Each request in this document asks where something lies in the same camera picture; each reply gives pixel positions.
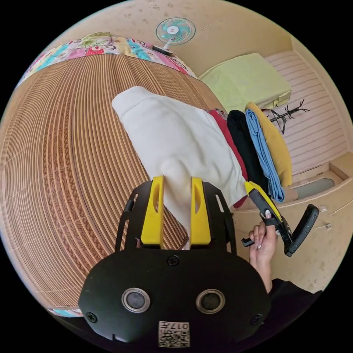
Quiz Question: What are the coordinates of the person's body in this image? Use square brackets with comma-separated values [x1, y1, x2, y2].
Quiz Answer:
[259, 278, 324, 336]

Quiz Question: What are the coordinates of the person's right hand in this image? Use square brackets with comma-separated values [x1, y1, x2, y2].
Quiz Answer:
[248, 209, 278, 266]

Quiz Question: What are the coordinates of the light green folded blanket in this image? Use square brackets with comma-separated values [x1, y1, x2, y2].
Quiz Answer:
[198, 53, 293, 114]

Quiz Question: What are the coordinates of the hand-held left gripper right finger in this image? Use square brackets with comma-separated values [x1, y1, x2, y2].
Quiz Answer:
[190, 177, 212, 245]

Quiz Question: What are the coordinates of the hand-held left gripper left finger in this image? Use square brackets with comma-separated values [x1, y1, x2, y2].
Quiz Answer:
[140, 175, 165, 246]

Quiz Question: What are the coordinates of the black coat rack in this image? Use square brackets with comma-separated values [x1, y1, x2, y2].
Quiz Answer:
[268, 99, 311, 135]

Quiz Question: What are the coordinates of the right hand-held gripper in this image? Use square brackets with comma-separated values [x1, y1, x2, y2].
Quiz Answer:
[241, 180, 295, 250]

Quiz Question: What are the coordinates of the person's right forearm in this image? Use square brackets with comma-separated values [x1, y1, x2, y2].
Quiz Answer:
[249, 258, 274, 294]

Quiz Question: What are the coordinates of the teal standing fan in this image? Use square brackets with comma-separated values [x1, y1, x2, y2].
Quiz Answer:
[152, 17, 196, 57]

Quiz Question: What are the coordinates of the bed with woven mat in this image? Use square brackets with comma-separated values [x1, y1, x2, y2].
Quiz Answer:
[0, 31, 230, 318]

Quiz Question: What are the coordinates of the pile of clothes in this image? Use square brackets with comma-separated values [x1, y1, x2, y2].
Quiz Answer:
[207, 102, 293, 209]

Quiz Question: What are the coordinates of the white long sleeve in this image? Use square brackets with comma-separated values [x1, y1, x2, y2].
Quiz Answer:
[111, 86, 248, 250]

